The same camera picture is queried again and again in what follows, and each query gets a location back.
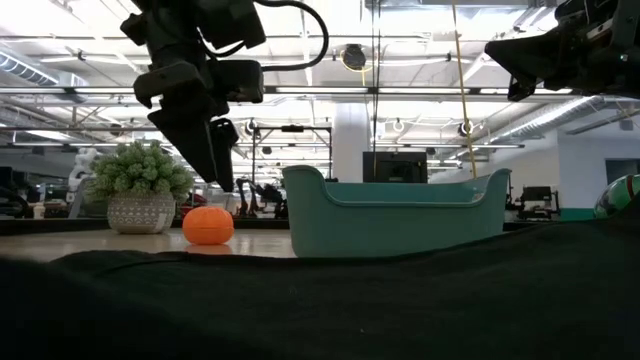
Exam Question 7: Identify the green plant in patterned pot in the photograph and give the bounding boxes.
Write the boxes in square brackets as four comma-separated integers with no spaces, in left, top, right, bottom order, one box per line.
[83,139,195,235]

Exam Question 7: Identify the green striped toy watermelon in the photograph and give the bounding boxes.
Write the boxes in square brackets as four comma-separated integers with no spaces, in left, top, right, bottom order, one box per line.
[593,173,640,220]

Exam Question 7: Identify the black folded cloth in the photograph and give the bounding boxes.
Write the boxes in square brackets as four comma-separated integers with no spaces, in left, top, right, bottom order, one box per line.
[0,199,640,360]

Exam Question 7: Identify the black background stand frame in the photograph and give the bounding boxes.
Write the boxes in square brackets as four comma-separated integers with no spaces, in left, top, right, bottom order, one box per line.
[252,124,334,182]

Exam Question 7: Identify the black ceiling cord reel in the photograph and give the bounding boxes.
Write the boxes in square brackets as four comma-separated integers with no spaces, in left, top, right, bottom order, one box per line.
[341,43,369,72]

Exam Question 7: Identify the yellow hanging cable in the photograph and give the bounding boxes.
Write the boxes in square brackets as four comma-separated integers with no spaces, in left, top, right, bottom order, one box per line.
[451,0,479,180]

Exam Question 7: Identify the black camera cable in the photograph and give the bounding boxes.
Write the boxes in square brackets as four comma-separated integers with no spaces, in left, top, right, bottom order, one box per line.
[204,0,331,72]

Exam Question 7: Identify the black computer case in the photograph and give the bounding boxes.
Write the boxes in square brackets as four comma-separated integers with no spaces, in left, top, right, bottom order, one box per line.
[362,151,429,184]

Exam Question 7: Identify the orange toy fruit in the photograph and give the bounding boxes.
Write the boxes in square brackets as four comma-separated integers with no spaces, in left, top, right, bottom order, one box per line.
[181,206,236,246]

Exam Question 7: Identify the black background robot arms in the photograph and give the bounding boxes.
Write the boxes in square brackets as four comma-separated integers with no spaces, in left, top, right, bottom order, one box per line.
[234,177,290,220]

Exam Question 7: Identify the black hanging cable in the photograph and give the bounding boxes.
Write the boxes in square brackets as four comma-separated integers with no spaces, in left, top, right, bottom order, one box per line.
[370,0,383,182]

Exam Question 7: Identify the white humanoid robot figure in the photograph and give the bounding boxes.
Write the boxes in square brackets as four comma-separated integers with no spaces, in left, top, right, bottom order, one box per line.
[68,147,100,192]

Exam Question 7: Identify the black table frame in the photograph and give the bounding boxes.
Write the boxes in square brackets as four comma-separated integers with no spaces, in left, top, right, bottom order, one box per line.
[0,218,551,236]

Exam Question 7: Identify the teal plastic tub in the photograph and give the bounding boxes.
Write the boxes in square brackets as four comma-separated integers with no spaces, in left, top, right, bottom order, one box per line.
[281,164,513,259]

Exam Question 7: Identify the black background workstation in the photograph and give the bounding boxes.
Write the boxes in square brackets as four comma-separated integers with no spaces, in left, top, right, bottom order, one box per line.
[504,185,562,222]

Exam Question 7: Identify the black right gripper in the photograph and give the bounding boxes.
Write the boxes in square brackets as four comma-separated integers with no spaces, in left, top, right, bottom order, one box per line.
[484,0,640,103]

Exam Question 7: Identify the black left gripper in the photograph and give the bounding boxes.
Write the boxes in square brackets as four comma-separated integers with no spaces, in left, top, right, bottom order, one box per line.
[133,59,265,194]

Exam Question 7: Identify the green low box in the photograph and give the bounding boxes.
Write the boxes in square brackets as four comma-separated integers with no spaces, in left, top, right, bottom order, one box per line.
[559,207,596,222]

